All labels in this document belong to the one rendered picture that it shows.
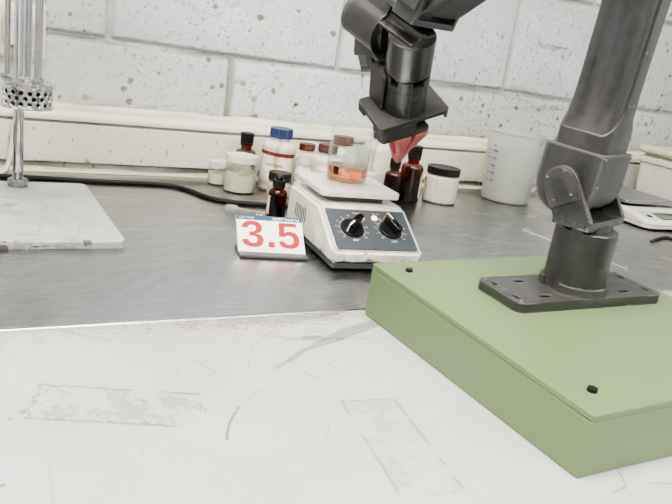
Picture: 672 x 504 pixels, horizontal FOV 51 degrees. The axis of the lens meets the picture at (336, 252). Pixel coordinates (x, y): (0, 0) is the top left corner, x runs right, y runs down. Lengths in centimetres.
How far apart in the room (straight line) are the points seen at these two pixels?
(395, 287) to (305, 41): 81
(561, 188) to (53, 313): 50
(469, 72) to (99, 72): 80
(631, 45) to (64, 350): 57
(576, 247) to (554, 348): 14
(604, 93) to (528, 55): 104
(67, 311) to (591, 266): 51
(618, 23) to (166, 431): 53
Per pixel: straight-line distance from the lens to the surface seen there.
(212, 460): 50
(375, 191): 99
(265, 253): 92
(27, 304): 73
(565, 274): 75
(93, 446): 51
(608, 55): 73
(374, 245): 92
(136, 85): 134
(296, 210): 102
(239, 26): 138
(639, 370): 64
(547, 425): 58
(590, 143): 73
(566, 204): 73
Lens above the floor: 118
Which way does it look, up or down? 16 degrees down
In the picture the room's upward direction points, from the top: 9 degrees clockwise
